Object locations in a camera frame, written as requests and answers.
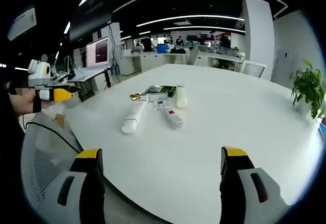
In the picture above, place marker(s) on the white round skincare bottle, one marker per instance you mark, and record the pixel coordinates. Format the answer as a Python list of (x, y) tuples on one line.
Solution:
[(181, 98)]

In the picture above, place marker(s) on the blue storage box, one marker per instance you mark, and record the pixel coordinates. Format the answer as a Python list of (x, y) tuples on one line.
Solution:
[(163, 48)]

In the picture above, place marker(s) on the person's left hand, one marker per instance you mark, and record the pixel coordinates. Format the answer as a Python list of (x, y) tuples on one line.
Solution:
[(25, 104)]

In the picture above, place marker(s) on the row of white office desks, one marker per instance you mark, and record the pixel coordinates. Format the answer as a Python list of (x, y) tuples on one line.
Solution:
[(152, 57)]

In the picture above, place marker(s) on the brown cardboard box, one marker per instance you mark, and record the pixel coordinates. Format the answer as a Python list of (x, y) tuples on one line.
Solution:
[(60, 120)]

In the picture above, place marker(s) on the blue object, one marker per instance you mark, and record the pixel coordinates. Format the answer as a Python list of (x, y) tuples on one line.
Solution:
[(323, 128)]

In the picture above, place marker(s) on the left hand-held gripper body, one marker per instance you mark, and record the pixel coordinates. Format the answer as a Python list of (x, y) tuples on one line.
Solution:
[(38, 75)]

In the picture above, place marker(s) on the ceiling air conditioner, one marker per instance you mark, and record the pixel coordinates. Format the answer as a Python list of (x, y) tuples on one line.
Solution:
[(22, 24)]

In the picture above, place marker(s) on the computer monitor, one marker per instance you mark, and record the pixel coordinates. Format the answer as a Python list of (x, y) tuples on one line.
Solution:
[(98, 52)]

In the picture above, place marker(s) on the large white skincare tube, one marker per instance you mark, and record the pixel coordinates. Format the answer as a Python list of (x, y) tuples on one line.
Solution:
[(133, 118)]

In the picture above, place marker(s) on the small clear skincare jar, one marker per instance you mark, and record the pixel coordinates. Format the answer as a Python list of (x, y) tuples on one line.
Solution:
[(161, 105)]

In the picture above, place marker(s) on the green skincare packet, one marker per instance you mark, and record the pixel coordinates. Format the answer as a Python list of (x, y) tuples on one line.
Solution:
[(164, 89)]

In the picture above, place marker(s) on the gold skincare sachet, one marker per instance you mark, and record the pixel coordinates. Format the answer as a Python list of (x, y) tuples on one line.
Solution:
[(135, 96)]

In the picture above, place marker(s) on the white black-legged desk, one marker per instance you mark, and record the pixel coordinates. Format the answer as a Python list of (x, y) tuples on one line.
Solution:
[(87, 74)]

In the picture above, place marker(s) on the white mesh office chair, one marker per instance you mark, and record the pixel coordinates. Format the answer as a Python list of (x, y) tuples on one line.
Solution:
[(253, 68)]

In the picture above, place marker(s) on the green potted plant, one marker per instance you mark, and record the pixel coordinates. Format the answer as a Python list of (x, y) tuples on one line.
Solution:
[(309, 86)]

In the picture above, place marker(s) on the grey metal cabinet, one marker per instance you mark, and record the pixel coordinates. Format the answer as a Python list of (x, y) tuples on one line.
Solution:
[(281, 65)]

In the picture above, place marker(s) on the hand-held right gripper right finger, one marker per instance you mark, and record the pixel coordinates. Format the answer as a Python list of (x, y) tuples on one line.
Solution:
[(239, 191)]

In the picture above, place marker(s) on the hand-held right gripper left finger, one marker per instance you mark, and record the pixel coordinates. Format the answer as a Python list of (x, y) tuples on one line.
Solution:
[(84, 188)]

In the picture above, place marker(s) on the grey mesh office chair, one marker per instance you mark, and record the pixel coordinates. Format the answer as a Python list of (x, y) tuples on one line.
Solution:
[(48, 145)]

